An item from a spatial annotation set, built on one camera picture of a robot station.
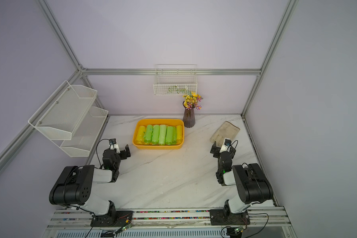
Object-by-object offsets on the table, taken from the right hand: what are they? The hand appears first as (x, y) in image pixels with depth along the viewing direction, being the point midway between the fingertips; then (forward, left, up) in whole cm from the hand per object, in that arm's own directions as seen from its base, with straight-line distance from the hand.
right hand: (223, 145), depth 92 cm
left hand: (+1, +66, -2) cm, 66 cm away
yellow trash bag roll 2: (+11, +28, -3) cm, 30 cm away
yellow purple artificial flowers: (+24, +19, +17) cm, 35 cm away
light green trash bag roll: (+9, +39, 0) cm, 40 cm away
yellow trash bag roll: (+12, +55, -3) cm, 57 cm away
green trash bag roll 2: (+9, +44, 0) cm, 45 cm away
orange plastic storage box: (+24, +34, -4) cm, 41 cm away
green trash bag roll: (+10, +49, +1) cm, 50 cm away
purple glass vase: (+23, +21, 0) cm, 31 cm away
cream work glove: (+18, -8, -8) cm, 21 cm away
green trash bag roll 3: (+7, +33, -1) cm, 34 cm away
